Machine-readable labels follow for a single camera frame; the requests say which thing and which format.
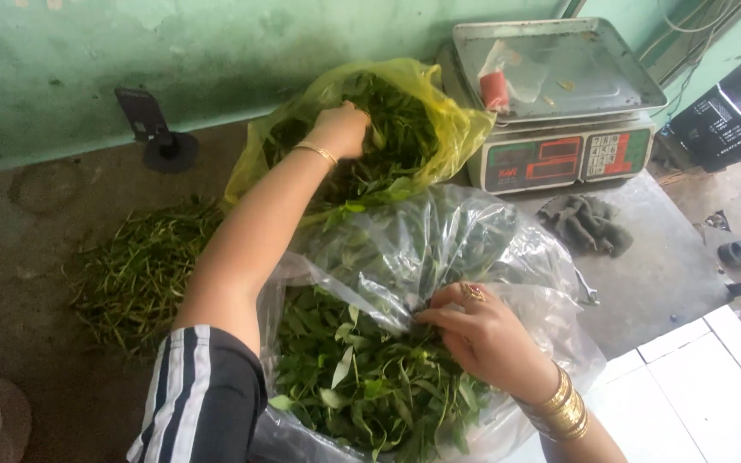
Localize stack of gold bangles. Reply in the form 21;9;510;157
515;363;592;444

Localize black white-striped sleeve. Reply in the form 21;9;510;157
126;325;269;463

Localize yellow plastic bag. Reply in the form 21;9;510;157
223;58;497;214

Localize large clear plastic bag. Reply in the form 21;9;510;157
248;183;608;463

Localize person's right hand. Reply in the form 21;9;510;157
415;282;559;405

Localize digital weighing scale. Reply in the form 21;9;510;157
438;17;669;195

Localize bundle of wall cables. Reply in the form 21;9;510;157
637;0;741;124

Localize small clear plastic bag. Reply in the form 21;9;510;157
476;40;549;114

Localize green leafy stalks bunch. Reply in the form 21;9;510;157
261;72;440;227

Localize black phone stand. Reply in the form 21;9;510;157
114;87;200;174

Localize thin gold bracelet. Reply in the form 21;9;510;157
291;141;339;169

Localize person's left hand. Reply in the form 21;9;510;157
309;101;372;160

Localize black printed sack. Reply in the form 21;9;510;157
668;48;741;174

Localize heap of picked green leaves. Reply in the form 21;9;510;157
268;196;519;463

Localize pile of trimmed green stems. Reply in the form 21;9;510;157
65;196;226;362

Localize red roll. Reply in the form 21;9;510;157
479;71;512;112

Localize grey crumpled cloth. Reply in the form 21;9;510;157
536;194;636;259

